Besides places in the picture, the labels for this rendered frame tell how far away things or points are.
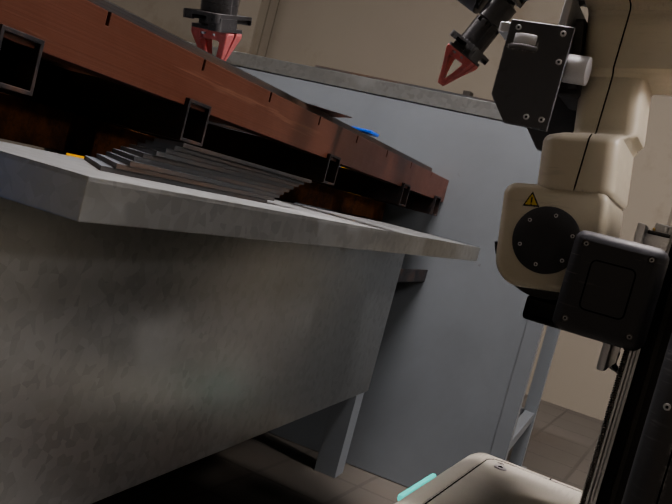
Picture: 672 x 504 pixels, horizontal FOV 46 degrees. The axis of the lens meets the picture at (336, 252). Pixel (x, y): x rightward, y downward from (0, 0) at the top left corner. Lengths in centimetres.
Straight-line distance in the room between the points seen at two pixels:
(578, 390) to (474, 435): 194
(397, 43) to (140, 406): 368
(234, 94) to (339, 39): 360
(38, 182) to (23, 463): 37
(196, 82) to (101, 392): 37
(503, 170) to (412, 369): 58
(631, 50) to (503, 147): 86
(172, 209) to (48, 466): 37
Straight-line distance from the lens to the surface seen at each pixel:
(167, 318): 97
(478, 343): 212
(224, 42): 126
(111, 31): 84
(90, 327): 85
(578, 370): 405
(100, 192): 54
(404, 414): 219
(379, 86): 224
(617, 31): 133
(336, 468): 213
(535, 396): 268
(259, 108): 111
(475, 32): 167
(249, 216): 72
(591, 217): 125
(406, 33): 448
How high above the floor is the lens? 71
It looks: 4 degrees down
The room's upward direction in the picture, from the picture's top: 15 degrees clockwise
